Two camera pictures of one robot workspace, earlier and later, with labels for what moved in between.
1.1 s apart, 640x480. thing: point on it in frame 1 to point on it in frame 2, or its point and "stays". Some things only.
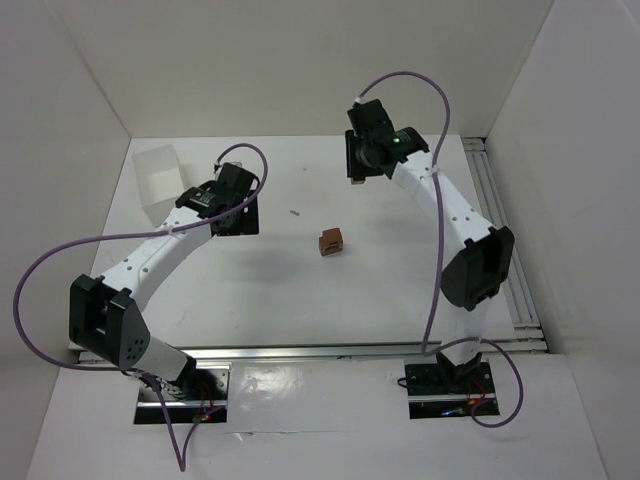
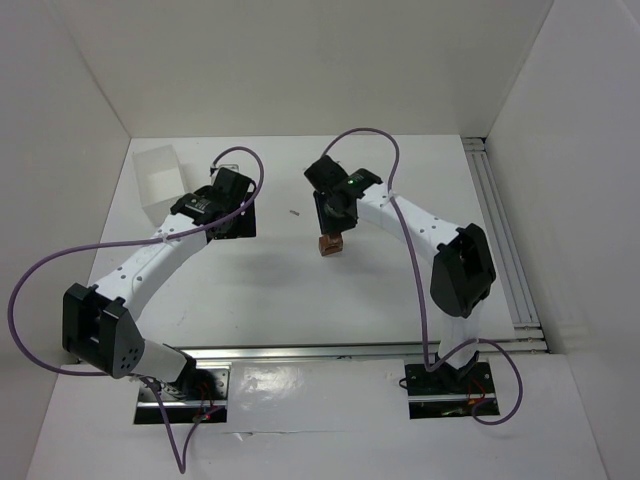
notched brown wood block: (331, 236) stays
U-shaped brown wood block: (330, 245) stays
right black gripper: (356, 163) to (329, 226)
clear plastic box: (160, 180) stays
